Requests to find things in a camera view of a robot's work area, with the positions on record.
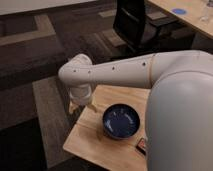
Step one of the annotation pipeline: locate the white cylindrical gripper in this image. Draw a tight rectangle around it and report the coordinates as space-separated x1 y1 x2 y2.
69 84 97 114

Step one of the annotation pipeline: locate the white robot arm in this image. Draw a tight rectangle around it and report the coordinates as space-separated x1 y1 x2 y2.
58 50 213 171

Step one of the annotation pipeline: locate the black office chair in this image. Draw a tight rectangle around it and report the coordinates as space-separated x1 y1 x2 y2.
109 0 181 64

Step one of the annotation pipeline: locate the clear drinking glass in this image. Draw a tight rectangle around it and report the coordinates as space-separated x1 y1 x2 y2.
200 0 213 22

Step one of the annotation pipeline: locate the dark blue ceramic bowl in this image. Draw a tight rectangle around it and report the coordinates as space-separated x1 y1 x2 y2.
102 103 140 140

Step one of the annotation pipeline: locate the blue round coaster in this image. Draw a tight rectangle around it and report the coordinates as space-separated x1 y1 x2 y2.
172 8 187 15

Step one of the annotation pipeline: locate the light wooden side table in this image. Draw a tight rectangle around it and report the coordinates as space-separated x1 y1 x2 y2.
62 84 152 171

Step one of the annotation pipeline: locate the wooden desk in background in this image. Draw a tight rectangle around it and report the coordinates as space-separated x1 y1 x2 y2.
148 0 213 39

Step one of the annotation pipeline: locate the orange and black snack box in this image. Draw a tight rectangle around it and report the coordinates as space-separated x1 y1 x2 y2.
136 138 146 155

